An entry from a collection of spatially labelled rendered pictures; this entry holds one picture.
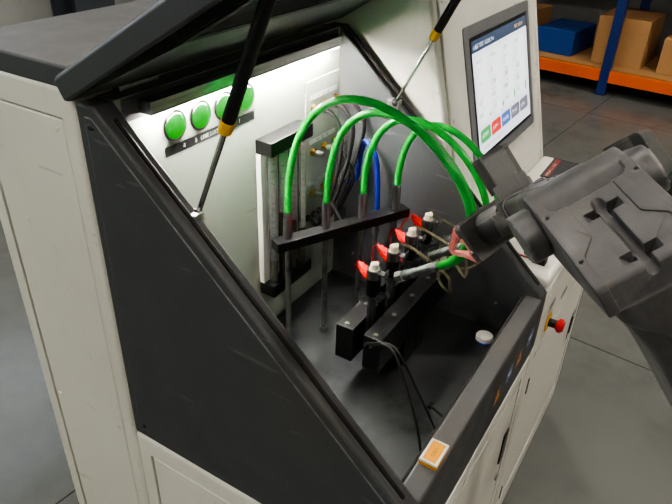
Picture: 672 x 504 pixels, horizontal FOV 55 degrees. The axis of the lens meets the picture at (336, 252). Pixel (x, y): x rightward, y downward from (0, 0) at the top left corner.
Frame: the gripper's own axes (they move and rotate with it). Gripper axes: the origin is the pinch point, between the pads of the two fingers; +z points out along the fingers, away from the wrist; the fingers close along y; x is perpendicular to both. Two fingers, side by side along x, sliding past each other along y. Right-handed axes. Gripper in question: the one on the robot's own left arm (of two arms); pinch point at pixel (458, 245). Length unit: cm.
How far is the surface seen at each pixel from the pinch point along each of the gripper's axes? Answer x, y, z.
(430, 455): 23.8, 24.4, 4.8
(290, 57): -46.1, -1.7, 11.2
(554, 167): 4, -85, 51
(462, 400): 23.1, 10.3, 11.2
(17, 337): -62, 55, 211
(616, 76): -7, -460, 274
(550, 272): 19.4, -33.8, 22.4
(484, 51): -31, -55, 20
